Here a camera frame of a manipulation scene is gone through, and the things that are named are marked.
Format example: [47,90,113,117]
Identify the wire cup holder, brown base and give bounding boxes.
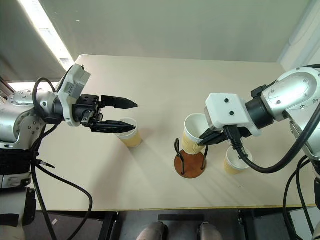
[173,137,210,180]

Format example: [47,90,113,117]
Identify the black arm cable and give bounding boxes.
[29,77,94,240]
[223,101,320,240]

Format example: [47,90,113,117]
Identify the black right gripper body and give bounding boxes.
[216,126,253,145]

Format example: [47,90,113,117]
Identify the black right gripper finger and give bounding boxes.
[198,127,219,141]
[198,133,226,147]

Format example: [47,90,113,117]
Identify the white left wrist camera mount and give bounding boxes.
[57,64,92,127]

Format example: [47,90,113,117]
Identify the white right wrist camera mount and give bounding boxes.
[204,92,263,137]

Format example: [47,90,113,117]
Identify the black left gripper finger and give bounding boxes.
[100,94,139,110]
[90,120,137,134]

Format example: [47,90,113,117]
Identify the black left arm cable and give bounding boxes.
[29,77,94,240]

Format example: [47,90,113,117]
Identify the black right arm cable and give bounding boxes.
[223,101,320,240]

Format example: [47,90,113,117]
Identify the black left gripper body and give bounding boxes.
[72,94,105,132]

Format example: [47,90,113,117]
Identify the dark rounded shape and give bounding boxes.
[135,221,169,240]
[197,222,224,240]

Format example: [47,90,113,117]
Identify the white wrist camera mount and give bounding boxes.
[204,92,263,137]
[57,64,92,127]

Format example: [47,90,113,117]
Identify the tan paper cup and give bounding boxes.
[181,112,212,155]
[223,145,254,176]
[115,117,143,149]

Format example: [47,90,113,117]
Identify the black table leg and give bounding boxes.
[238,209,261,240]
[98,211,120,240]

